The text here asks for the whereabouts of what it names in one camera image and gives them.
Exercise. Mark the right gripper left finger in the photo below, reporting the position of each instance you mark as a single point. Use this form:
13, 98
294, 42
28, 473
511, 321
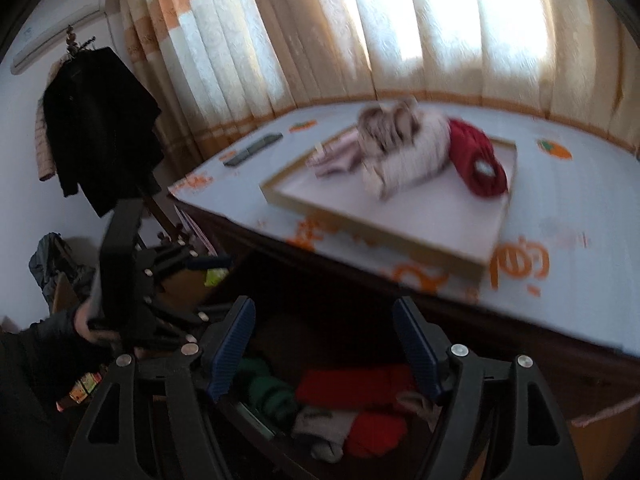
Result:
222, 348

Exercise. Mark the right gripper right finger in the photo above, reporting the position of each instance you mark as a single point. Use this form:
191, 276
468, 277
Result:
426, 346

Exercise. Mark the dark red underwear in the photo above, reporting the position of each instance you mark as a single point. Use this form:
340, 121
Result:
473, 156

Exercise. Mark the pink dotted underwear roll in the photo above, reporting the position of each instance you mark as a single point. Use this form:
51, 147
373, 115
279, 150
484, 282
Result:
413, 163

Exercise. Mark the light pink underwear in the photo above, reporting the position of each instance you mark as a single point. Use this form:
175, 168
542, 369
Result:
342, 154

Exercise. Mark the beige underwear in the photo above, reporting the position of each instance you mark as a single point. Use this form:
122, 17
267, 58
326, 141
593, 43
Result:
385, 129

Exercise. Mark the green black striped underwear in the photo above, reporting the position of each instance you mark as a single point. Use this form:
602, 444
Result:
267, 397

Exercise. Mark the bright red underwear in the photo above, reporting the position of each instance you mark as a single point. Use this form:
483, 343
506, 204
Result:
373, 394

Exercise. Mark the grey white underwear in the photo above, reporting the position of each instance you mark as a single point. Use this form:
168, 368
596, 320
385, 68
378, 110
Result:
324, 432

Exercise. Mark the person left hand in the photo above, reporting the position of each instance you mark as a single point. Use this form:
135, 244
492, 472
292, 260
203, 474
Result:
84, 314

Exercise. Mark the shallow cardboard tray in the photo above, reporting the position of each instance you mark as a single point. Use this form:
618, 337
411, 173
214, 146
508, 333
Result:
437, 222

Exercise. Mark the black hanging coat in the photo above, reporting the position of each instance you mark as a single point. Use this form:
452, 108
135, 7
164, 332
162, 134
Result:
100, 122

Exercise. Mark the black smartphone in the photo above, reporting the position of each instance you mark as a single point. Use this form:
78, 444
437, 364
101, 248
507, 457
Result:
253, 149

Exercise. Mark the orange cream patterned curtain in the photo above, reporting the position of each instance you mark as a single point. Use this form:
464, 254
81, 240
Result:
222, 68

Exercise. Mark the white wall air conditioner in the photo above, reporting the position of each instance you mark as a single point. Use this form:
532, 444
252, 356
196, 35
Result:
73, 13

